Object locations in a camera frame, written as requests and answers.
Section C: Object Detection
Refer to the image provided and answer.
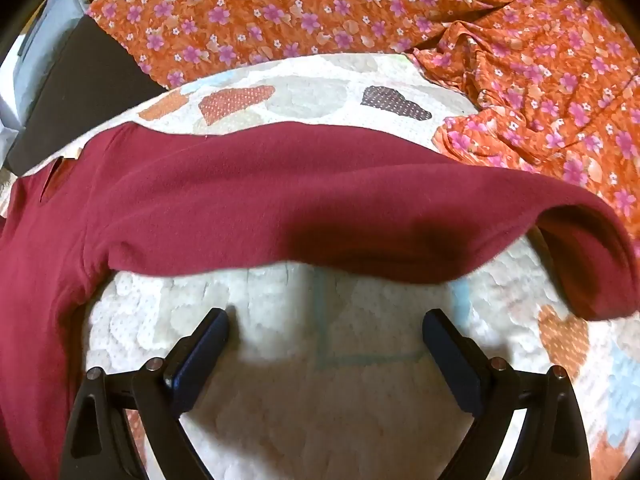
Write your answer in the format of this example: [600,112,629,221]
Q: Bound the dark brown mattress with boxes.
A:
[7,16,169,178]

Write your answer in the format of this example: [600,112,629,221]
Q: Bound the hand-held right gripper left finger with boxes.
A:
[59,308,230,480]

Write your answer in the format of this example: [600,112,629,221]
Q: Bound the white paper bag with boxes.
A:
[0,0,90,171]

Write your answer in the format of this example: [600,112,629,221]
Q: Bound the dark red sweater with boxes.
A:
[0,121,640,480]

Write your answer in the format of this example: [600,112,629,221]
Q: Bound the orange floral bedsheet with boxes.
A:
[86,0,640,233]

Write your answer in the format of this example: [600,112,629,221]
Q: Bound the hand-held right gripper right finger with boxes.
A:
[422,309,592,480]

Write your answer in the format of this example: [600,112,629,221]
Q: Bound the cream quilted heart-print mat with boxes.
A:
[0,53,640,480]

